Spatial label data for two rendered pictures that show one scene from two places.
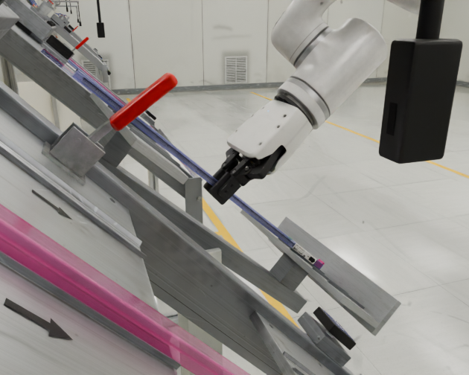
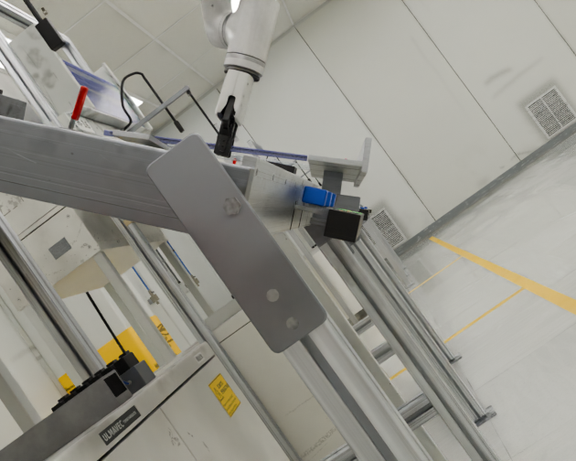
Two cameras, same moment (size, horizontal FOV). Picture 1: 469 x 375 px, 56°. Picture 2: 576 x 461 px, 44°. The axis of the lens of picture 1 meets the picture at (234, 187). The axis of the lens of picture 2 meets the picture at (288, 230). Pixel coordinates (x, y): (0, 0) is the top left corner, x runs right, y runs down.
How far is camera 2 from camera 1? 1.07 m
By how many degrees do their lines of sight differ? 34
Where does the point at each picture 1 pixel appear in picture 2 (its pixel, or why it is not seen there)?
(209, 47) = (496, 110)
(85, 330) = not seen: hidden behind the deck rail
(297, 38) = (216, 33)
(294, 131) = (232, 82)
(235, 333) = not seen: hidden behind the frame
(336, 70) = (239, 32)
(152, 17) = (405, 125)
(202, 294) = not seen: hidden behind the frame
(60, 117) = (340, 292)
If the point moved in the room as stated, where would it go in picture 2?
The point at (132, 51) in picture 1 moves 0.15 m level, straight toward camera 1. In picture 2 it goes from (405, 180) to (404, 180)
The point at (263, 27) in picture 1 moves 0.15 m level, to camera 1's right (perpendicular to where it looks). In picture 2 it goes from (552, 35) to (564, 26)
